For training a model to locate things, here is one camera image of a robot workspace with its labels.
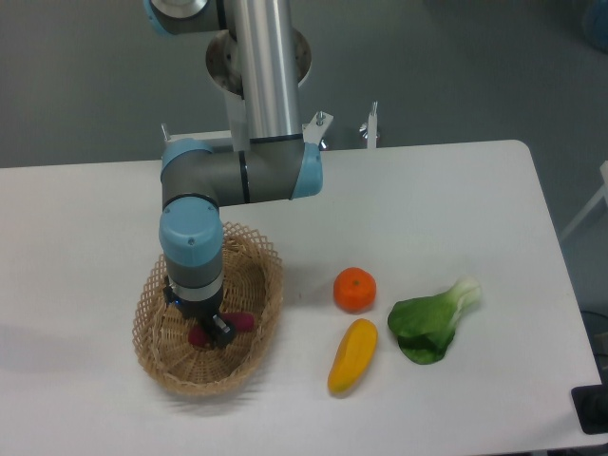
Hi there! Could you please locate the white furniture frame right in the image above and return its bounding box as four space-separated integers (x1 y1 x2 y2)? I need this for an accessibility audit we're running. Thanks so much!
559 161 607 243

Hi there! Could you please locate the purple sweet potato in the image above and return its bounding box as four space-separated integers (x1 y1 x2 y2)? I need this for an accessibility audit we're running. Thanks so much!
187 312 256 348

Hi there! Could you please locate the yellow mango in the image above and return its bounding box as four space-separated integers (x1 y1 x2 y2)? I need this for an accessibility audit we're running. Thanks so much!
327 318 378 395

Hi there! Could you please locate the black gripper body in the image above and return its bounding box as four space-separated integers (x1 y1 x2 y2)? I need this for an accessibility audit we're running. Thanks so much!
162 276 224 333

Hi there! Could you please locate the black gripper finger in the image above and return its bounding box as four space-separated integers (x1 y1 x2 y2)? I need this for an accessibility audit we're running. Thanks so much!
208 313 237 347

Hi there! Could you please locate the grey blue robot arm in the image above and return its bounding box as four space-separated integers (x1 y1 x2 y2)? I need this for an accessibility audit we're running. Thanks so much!
144 1 323 348

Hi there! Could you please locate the black device at table edge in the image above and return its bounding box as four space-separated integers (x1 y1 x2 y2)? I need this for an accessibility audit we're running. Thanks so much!
571 385 607 435

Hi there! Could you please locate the orange tangerine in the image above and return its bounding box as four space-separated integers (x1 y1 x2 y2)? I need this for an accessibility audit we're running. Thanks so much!
333 267 377 313

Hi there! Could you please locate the oval wicker basket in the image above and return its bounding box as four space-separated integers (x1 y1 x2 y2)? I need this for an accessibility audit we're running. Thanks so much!
132 222 283 397

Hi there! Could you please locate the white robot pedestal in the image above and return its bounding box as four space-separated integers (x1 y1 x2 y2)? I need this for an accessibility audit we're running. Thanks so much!
161 28 381 151

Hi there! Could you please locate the green bok choy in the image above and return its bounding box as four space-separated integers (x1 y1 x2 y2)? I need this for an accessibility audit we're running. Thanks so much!
387 276 482 365

